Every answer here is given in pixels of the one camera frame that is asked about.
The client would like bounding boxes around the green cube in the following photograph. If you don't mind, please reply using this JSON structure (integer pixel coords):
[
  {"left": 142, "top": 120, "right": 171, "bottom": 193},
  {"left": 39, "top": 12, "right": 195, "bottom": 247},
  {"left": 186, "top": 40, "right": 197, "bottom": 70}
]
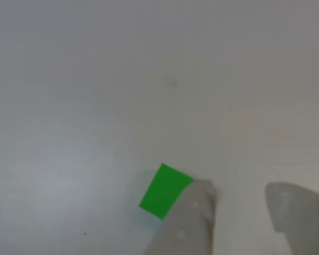
[{"left": 138, "top": 163, "right": 194, "bottom": 220}]

